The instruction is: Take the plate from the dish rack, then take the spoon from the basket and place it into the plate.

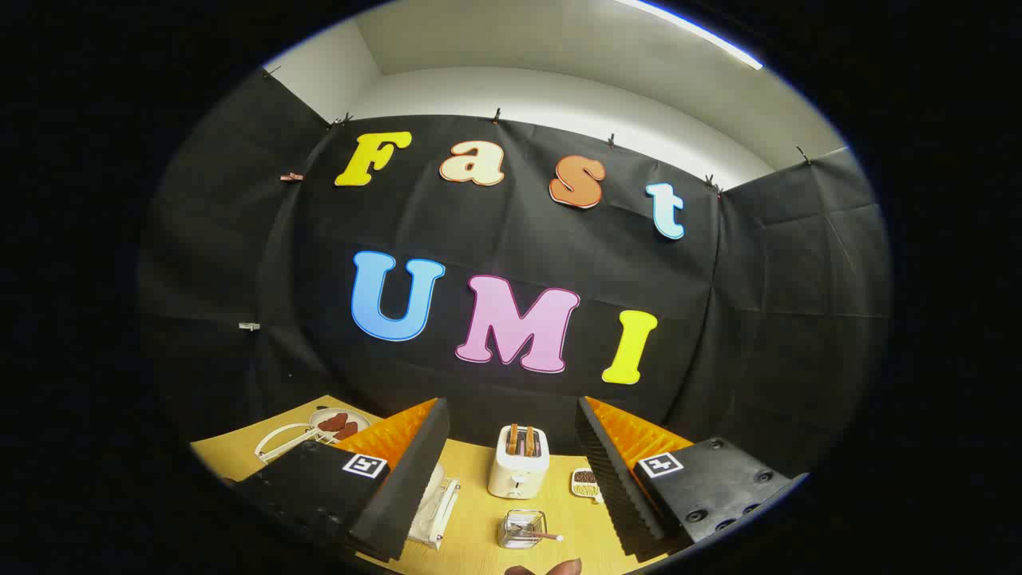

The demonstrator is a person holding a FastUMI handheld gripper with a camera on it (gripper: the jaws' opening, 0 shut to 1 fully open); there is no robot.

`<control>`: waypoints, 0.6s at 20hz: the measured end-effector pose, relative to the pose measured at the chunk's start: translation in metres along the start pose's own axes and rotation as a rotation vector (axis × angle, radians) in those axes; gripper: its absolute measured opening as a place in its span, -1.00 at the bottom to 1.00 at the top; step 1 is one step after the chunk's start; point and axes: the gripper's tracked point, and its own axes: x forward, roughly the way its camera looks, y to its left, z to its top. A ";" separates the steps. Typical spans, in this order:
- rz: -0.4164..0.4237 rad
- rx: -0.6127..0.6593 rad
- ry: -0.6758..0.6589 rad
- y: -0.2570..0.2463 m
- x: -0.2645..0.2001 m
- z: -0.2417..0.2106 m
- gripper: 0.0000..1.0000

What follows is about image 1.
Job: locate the small plate with red food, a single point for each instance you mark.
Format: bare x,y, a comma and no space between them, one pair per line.
339,422

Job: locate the white dish rack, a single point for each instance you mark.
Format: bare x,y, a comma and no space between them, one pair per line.
433,532

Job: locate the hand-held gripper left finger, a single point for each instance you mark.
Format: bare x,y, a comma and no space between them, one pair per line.
415,479

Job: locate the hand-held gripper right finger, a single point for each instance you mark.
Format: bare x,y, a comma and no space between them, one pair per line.
611,487

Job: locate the white divided bean tray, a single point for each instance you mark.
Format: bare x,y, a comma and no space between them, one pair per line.
584,481

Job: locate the cream toaster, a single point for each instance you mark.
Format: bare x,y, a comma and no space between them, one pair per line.
515,475

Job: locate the brown toast slice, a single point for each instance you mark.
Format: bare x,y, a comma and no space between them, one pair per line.
513,439
528,441

